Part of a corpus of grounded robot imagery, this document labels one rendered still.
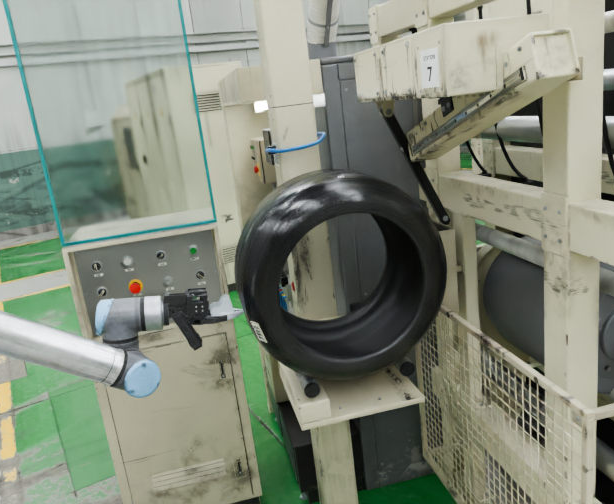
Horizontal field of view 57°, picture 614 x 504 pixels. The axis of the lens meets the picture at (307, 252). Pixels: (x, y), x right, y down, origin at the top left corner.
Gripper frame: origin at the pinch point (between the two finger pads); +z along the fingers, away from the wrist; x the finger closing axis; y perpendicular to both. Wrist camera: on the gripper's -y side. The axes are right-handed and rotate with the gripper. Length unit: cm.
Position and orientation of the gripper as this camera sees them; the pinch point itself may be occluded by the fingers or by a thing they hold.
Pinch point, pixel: (239, 313)
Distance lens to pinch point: 155.8
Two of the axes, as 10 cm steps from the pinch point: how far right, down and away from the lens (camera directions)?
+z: 9.8, -0.5, 2.1
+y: 0.0, -9.7, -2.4
